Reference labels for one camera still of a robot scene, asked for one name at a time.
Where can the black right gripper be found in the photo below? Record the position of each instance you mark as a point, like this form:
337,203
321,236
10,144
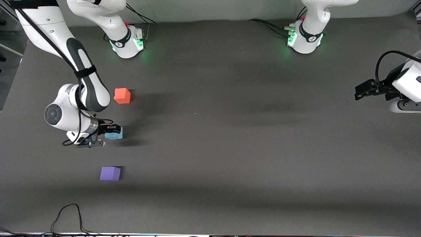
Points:
101,128

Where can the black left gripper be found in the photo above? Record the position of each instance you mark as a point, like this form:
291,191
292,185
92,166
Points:
391,81

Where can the light blue foam block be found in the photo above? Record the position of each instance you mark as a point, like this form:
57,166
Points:
115,136

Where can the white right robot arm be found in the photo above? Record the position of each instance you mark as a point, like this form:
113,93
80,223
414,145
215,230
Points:
42,26

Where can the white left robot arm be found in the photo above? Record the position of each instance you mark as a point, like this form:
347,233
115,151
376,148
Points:
309,26

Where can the orange foam block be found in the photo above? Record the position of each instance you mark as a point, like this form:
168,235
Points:
122,96

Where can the purple foam block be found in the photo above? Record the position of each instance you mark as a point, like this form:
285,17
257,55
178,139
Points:
110,173

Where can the dark grey table mat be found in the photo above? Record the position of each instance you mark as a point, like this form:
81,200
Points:
230,158

